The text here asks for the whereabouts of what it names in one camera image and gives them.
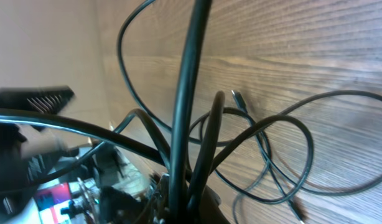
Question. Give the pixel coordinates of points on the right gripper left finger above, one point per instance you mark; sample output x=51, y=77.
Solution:
x=157, y=209

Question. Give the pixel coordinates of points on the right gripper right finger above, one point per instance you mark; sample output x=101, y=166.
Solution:
x=209, y=211

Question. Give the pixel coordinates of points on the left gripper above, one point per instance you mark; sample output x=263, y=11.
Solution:
x=27, y=155

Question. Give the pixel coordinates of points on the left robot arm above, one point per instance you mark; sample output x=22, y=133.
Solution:
x=56, y=191

